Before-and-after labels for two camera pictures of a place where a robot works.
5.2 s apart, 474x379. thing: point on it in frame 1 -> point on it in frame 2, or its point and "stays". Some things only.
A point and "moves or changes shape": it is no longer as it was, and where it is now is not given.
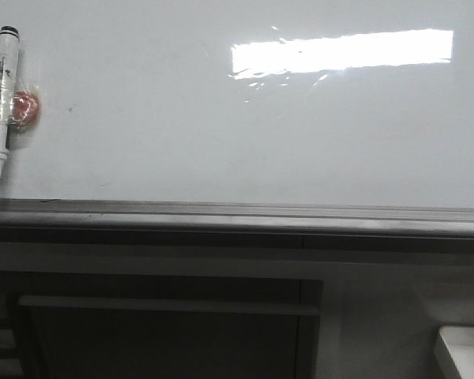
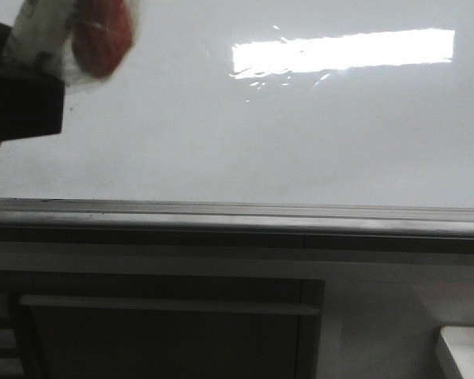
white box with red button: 468,347 stays
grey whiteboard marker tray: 236,225 stays
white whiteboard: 310,102 stays
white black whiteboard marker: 3,100 moves or changes shape
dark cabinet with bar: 166,328 stays
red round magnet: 25,108 moves or changes shape
